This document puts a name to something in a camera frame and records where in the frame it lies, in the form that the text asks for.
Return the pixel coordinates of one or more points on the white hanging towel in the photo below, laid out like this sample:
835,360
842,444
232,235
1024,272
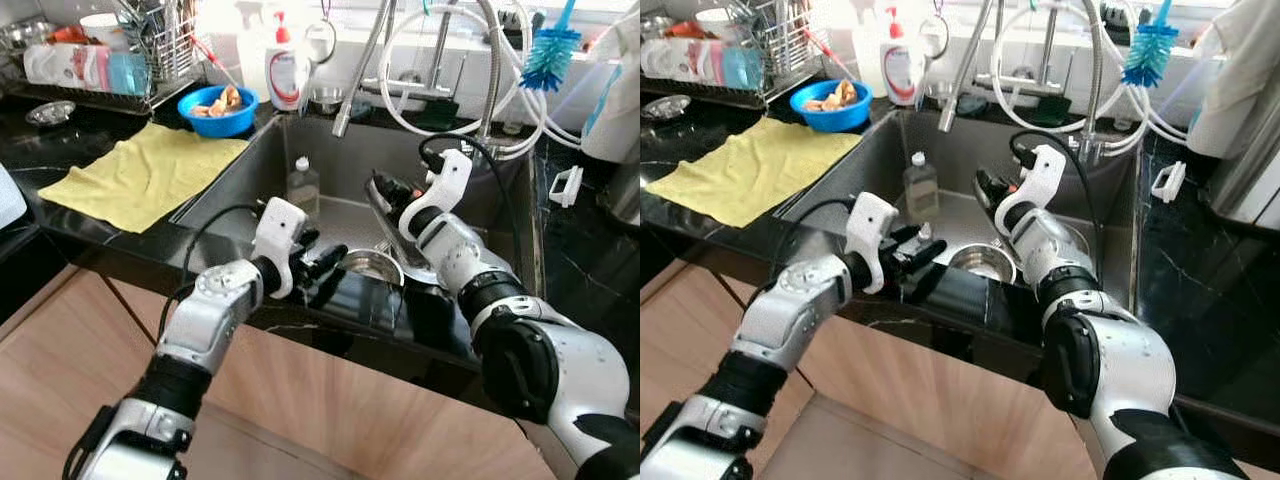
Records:
1235,80
615,90

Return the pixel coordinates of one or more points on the clear plastic bottle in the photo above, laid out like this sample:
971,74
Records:
920,190
303,190

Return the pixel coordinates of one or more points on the flexible steel faucet spout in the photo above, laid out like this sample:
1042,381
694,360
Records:
965,65
360,70

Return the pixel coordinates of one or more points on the white bowl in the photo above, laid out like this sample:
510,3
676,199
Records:
717,23
100,28

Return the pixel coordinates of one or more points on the stainless steel sink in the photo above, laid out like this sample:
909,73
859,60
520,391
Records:
260,170
870,165

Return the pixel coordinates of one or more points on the pink cup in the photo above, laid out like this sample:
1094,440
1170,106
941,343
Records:
90,68
706,62

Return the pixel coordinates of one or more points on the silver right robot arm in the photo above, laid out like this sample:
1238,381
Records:
1130,360
560,370

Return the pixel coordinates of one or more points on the wooden base cabinet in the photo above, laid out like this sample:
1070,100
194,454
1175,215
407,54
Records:
900,400
300,400

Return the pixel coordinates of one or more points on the dark green sponge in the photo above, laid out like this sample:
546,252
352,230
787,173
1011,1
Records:
1047,108
437,113

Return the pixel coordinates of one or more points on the yellow dish cloth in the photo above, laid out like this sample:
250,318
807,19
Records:
140,175
750,170

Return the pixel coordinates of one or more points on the stainless steel bin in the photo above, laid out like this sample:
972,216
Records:
628,190
1250,170

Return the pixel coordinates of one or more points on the small steel bowl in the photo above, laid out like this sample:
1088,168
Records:
370,268
980,265

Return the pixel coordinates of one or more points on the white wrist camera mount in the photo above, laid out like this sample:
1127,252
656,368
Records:
278,235
1042,180
870,228
448,185

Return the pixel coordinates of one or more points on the round hanging strainer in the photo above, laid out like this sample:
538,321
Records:
320,42
933,37

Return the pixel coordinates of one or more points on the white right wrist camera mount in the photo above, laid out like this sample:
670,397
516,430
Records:
448,185
1042,180

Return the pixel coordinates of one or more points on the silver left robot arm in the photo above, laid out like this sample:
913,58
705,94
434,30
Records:
215,310
800,310

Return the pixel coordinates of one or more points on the blue plastic bowl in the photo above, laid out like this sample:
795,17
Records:
832,120
220,125

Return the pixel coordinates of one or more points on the white red soap pump bottle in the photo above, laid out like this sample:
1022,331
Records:
900,65
286,70

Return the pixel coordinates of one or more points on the blue bottle brush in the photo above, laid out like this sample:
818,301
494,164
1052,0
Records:
1150,50
550,55

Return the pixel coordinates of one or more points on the small steel cup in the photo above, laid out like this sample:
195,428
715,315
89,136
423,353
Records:
327,100
940,96

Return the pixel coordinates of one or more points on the flexible steel pipe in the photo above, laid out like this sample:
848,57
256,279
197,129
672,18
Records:
490,70
1095,65

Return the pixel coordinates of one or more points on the steel dish rack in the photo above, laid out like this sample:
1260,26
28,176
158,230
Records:
90,100
720,93

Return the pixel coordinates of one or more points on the white appliance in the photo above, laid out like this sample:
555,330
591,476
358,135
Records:
10,200

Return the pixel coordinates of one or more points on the light blue cup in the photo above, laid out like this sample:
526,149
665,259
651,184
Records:
128,73
743,68

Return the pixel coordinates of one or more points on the thin red brush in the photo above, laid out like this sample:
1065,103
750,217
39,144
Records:
212,60
825,55

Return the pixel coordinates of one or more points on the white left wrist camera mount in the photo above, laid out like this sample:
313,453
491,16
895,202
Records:
870,228
278,235

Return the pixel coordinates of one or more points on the white plastic clip holder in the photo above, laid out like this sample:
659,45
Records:
566,185
1168,181

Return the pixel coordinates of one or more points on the small steel dish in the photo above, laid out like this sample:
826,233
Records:
50,113
665,107

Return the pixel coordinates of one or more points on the white mug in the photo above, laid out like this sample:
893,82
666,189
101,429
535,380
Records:
45,65
665,60

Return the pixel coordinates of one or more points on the brown food scraps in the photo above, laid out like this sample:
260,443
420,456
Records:
832,96
218,102

